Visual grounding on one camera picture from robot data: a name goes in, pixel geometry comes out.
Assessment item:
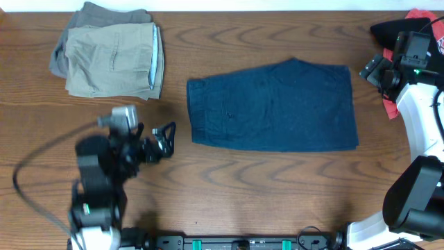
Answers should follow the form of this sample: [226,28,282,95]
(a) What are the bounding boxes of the navy blue shorts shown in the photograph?
[187,58,359,152]

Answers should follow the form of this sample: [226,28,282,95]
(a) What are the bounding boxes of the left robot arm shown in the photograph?
[67,122,176,250]

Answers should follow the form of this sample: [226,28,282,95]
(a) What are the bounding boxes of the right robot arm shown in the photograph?
[330,53,443,249]

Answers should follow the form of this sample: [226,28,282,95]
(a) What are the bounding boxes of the black garment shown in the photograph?
[370,17,443,74]

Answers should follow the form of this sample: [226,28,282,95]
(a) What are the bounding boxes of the red garment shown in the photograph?
[381,8,444,120]

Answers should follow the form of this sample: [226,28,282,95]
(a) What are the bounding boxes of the khaki folded shorts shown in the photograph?
[65,22,164,100]

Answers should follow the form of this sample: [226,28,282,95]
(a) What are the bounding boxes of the grey folded garment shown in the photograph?
[49,1,153,78]

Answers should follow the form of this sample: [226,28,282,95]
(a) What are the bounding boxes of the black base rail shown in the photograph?
[120,233,344,250]

